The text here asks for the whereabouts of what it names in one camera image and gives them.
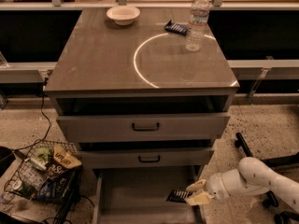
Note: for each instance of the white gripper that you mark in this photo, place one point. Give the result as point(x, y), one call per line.
point(214, 185)

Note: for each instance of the black rxbar chocolate bar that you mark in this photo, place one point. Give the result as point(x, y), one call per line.
point(178, 196)

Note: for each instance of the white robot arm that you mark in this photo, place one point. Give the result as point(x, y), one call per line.
point(235, 183)

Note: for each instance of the top grey drawer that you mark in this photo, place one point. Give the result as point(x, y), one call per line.
point(135, 128)

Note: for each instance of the bottom open grey drawer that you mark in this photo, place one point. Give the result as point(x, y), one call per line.
point(139, 196)

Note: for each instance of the middle grey drawer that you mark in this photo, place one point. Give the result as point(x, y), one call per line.
point(109, 159)

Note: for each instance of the grey drawer cabinet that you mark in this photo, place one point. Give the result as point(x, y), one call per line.
point(140, 69)

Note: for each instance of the blue rxbar snack bar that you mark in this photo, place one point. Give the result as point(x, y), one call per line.
point(176, 28)

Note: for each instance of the yellow chip bag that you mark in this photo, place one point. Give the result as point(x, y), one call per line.
point(65, 159)

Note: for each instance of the green snack packet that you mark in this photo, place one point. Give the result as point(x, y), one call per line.
point(44, 155)

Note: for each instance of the clear plastic water bottle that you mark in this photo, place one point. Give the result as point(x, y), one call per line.
point(199, 13)

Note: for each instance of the white ceramic bowl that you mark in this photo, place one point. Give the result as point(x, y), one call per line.
point(123, 15)

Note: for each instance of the black wire basket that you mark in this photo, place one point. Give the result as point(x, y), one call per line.
point(45, 184)

